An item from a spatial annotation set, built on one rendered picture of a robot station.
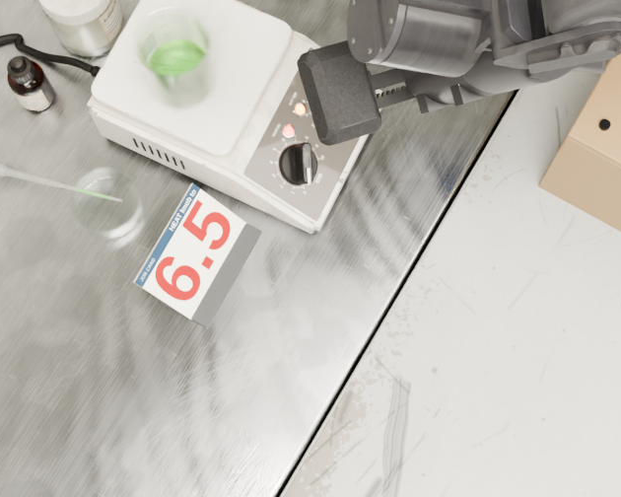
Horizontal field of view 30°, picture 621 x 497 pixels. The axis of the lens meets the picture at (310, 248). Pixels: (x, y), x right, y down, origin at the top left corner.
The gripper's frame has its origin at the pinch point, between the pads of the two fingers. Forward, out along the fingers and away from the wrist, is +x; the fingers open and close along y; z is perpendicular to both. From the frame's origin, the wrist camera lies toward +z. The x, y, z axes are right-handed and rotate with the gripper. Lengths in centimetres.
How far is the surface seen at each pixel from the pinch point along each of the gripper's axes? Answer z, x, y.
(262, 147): -2.3, 9.8, 6.9
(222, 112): 1.1, 9.4, 9.5
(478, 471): -30.5, 2.8, 0.5
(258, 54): 4.5, 9.3, 5.3
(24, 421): -17.3, 19.2, 28.8
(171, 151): -0.6, 13.0, 13.0
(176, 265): -9.2, 14.3, 14.8
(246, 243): -9.4, 14.4, 8.6
